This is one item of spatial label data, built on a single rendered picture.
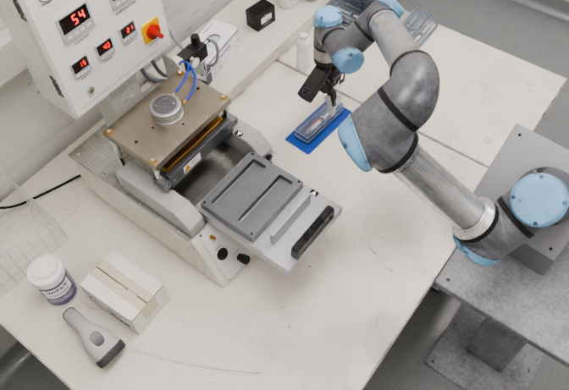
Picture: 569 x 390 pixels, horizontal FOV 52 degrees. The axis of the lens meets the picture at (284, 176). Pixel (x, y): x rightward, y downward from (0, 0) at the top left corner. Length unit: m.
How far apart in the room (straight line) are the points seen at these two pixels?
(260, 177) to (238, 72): 0.63
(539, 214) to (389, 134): 0.41
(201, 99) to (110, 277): 0.51
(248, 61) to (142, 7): 0.66
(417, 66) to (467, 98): 0.86
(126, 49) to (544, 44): 2.54
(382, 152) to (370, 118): 0.07
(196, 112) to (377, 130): 0.50
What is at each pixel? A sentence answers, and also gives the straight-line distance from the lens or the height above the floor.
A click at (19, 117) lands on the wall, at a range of 1.84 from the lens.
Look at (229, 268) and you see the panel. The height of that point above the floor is 0.79.
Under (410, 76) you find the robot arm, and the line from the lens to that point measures 1.18.
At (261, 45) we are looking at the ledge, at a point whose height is 0.79.
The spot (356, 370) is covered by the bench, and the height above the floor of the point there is 0.75.
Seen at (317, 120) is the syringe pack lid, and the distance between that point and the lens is 1.85.
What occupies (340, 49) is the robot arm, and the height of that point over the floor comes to 1.16.
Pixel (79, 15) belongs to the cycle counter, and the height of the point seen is 1.40.
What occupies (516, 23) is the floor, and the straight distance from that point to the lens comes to 3.62.
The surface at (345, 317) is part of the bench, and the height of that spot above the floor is 0.75.
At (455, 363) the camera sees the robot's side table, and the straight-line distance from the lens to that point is 2.35.
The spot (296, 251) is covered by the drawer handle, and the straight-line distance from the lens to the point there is 1.34.
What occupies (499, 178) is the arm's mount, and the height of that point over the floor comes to 0.92.
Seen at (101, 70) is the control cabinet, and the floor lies 1.23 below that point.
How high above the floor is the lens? 2.18
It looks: 54 degrees down
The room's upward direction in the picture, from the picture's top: 3 degrees counter-clockwise
